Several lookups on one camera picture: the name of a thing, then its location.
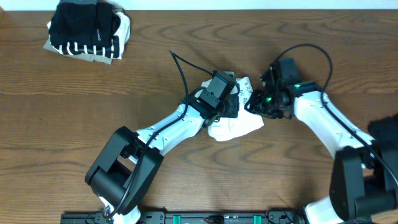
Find beige folded garment bottom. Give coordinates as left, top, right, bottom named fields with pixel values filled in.
left=43, top=39, right=113, bottom=65

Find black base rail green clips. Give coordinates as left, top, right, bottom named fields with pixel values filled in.
left=60, top=208, right=308, bottom=224

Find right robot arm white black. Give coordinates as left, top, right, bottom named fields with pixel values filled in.
left=244, top=58, right=397, bottom=223

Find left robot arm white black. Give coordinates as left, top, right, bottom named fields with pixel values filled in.
left=85, top=70, right=240, bottom=223

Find white printed t-shirt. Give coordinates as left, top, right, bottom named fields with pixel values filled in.
left=208, top=77, right=264, bottom=141

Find dark garment at right edge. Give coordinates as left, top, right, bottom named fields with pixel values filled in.
left=368, top=115, right=397, bottom=144

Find black folded garment top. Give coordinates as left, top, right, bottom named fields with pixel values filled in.
left=49, top=0, right=121, bottom=48

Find black white striped folded shirt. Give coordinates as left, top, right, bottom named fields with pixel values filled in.
left=50, top=10, right=131, bottom=60

